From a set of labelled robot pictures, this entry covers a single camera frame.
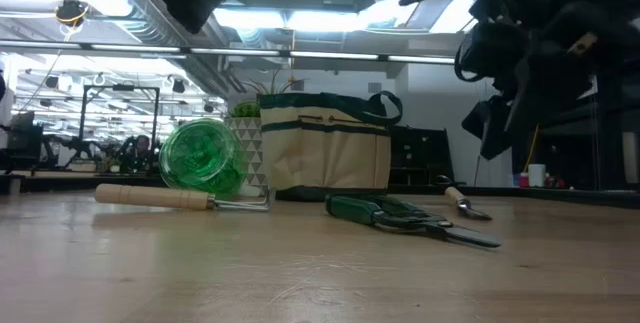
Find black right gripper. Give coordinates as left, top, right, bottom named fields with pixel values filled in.
left=460, top=17, right=599, bottom=162

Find wooden handle garden trowel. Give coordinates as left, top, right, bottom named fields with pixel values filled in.
left=443, top=186, right=494, bottom=222

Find green transparent spray bottle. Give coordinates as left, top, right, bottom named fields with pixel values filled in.
left=158, top=117, right=250, bottom=200

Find beige gardening bag green trim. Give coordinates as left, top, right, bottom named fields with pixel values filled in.
left=257, top=90, right=404, bottom=202

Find wooden handle hand cultivator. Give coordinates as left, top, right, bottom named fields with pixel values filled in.
left=94, top=183, right=275, bottom=213

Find black storage cabinet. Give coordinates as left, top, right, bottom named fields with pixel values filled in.
left=389, top=125, right=456, bottom=187

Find long ceiling light bar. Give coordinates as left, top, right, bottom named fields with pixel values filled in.
left=0, top=39, right=456, bottom=67

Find person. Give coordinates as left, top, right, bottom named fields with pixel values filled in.
left=119, top=134, right=159, bottom=174

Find potted plant triangle-pattern white pot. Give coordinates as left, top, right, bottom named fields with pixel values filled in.
left=224, top=70, right=304, bottom=198

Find black office chair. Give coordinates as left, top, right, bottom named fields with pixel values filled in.
left=0, top=111, right=45, bottom=172

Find yellow cable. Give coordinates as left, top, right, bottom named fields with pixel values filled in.
left=522, top=122, right=542, bottom=174

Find black coil yellow cable reel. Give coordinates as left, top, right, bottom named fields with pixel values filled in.
left=54, top=0, right=90, bottom=28

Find black metal frame stand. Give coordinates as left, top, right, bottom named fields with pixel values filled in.
left=77, top=84, right=161, bottom=154

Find green handle pruning shears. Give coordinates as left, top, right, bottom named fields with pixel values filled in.
left=324, top=192, right=504, bottom=250

